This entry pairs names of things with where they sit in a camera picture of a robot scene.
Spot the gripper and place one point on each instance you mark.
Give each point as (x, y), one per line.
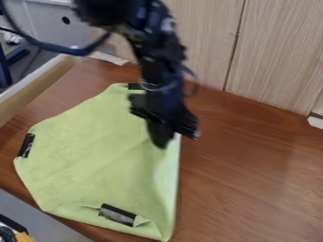
(162, 105)

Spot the green cloth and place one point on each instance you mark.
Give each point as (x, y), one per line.
(101, 164)

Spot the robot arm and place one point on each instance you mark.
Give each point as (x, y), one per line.
(147, 28)

